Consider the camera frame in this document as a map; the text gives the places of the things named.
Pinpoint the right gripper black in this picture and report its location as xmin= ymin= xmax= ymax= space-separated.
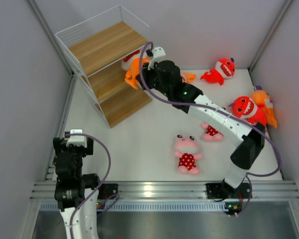
xmin=136 ymin=62 xmax=171 ymax=99

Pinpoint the orange shark plush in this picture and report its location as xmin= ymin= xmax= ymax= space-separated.
xmin=121 ymin=49 xmax=141 ymax=90
xmin=250 ymin=86 xmax=278 ymax=128
xmin=180 ymin=72 xmax=196 ymax=84

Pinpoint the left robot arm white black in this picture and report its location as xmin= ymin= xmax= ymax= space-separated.
xmin=53 ymin=136 xmax=103 ymax=239

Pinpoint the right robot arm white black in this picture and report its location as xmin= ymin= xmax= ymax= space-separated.
xmin=137 ymin=60 xmax=265 ymax=198

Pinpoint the red shark plush far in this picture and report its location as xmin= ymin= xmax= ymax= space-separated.
xmin=200 ymin=58 xmax=236 ymax=86

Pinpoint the red shark plush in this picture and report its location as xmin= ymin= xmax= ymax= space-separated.
xmin=229 ymin=96 xmax=267 ymax=126
xmin=200 ymin=58 xmax=236 ymax=86

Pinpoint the pink frog plush front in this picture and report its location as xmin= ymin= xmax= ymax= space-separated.
xmin=174 ymin=134 xmax=202 ymax=175

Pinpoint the pink frog plush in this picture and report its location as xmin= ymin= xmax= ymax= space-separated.
xmin=201 ymin=122 xmax=224 ymax=142
xmin=174 ymin=134 xmax=202 ymax=175

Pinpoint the pink frog plush rear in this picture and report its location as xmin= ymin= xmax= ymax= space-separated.
xmin=201 ymin=122 xmax=224 ymax=142

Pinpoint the red shark plush near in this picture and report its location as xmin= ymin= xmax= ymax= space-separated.
xmin=229 ymin=96 xmax=267 ymax=126

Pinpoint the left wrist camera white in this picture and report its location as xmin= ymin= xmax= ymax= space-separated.
xmin=65 ymin=129 xmax=87 ymax=147

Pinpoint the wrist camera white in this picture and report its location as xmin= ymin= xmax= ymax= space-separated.
xmin=146 ymin=47 xmax=166 ymax=70
xmin=65 ymin=129 xmax=87 ymax=147

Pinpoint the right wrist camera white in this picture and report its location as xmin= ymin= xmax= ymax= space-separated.
xmin=146 ymin=47 xmax=166 ymax=70

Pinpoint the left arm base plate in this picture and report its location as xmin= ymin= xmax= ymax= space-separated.
xmin=97 ymin=183 xmax=118 ymax=210

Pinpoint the white wire wooden shelf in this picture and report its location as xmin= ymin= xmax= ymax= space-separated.
xmin=55 ymin=5 xmax=151 ymax=128

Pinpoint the aluminium rail frame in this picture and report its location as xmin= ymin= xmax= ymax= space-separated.
xmin=29 ymin=181 xmax=299 ymax=212

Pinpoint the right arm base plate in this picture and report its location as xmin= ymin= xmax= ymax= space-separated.
xmin=206 ymin=181 xmax=252 ymax=217

